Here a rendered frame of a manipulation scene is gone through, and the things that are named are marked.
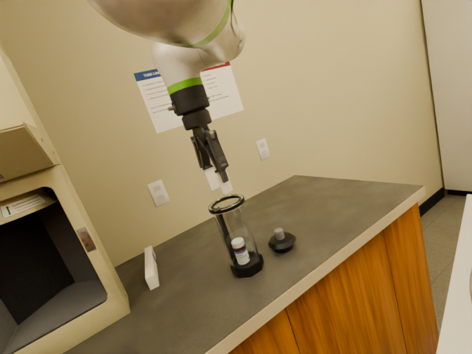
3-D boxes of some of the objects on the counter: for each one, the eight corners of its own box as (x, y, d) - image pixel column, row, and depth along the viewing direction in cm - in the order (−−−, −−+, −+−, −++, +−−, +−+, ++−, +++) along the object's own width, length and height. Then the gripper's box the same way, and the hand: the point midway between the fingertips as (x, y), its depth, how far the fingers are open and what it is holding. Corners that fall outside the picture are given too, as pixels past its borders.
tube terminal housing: (27, 330, 82) (-121, 100, 65) (125, 277, 96) (25, 74, 78) (-2, 392, 60) (-237, 69, 43) (131, 312, 74) (-6, 41, 56)
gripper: (171, 121, 73) (198, 192, 78) (194, 109, 55) (226, 203, 60) (194, 114, 76) (218, 183, 81) (223, 100, 58) (251, 190, 63)
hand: (218, 182), depth 70 cm, fingers open, 8 cm apart
